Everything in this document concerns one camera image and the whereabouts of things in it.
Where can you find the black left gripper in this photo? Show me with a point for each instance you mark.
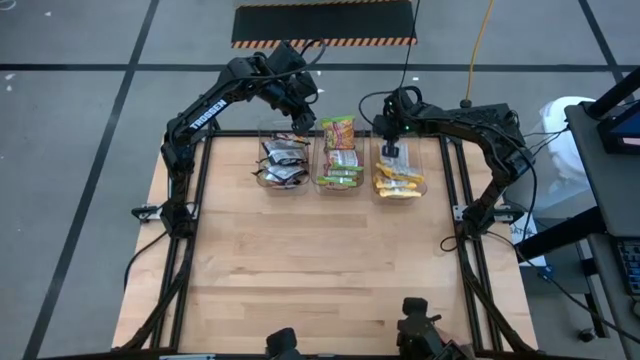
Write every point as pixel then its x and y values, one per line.
pixel 290 92

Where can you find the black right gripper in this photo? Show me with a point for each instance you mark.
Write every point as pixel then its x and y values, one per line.
pixel 397 117

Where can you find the clear plastic bin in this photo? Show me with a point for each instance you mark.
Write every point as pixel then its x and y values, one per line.
pixel 265 187
pixel 420 160
pixel 317 155

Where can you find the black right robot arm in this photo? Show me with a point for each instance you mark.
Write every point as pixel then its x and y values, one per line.
pixel 470 125

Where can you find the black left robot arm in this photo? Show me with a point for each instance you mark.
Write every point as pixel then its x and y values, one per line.
pixel 210 112

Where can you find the black hazard-striped floor mat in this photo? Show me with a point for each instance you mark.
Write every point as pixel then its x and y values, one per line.
pixel 320 22

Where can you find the white plastic bag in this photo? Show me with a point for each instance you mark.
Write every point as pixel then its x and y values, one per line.
pixel 562 145

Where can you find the white paper sheet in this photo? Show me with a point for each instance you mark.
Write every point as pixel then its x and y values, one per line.
pixel 522 234

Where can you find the black desk crossbar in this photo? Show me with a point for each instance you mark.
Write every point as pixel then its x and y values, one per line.
pixel 560 237

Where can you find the small blue object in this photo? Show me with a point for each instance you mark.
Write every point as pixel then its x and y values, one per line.
pixel 546 274

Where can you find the black diagonal stand beam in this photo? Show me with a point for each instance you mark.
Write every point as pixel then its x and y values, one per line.
pixel 617 90

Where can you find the black monitor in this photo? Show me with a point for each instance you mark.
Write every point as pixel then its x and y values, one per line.
pixel 625 131

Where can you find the grey desk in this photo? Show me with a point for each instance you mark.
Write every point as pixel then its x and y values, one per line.
pixel 620 175

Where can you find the black keyboard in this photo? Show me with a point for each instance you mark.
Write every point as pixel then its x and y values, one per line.
pixel 631 265

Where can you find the black caster wheel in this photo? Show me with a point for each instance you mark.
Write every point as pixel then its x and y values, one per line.
pixel 586 335

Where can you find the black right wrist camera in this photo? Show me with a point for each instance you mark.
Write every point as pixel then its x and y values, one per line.
pixel 391 149

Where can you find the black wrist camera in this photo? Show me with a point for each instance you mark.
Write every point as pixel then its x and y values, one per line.
pixel 391 149
pixel 303 123

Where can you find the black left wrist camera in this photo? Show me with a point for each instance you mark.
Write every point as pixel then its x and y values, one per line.
pixel 303 123

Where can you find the black metal table frame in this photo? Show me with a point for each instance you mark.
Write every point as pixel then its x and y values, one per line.
pixel 235 133

